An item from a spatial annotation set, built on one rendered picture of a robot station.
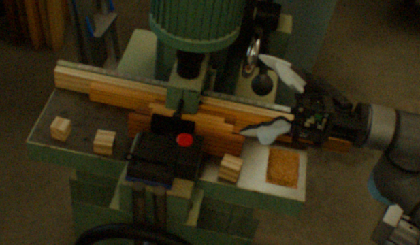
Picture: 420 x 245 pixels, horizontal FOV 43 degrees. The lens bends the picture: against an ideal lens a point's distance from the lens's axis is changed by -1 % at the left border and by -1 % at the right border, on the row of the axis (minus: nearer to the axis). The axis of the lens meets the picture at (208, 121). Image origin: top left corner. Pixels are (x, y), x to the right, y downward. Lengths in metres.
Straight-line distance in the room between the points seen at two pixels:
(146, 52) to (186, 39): 0.58
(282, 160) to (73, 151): 0.44
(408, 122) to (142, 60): 0.82
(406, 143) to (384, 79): 2.07
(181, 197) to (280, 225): 1.20
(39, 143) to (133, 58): 0.45
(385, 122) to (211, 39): 0.33
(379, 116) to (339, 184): 1.49
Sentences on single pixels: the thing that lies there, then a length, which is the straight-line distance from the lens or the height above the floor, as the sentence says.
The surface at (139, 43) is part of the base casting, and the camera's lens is 1.56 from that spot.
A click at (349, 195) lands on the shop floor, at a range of 2.37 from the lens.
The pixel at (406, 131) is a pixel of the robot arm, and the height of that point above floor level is 1.19.
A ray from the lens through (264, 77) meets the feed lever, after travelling 0.81.
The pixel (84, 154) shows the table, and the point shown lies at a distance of 1.15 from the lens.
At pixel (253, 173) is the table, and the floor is 0.90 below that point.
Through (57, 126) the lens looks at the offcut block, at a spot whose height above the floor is 0.94.
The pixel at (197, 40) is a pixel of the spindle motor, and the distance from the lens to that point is 0.97.
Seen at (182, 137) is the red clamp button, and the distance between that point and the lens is 1.02.
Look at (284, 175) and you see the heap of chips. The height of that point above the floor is 0.91.
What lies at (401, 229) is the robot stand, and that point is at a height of 0.76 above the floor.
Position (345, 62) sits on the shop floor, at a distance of 2.98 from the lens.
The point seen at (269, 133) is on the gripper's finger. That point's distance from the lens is 0.93.
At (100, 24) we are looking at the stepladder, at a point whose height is 0.51.
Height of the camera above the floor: 1.79
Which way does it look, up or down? 47 degrees down
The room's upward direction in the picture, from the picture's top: 10 degrees clockwise
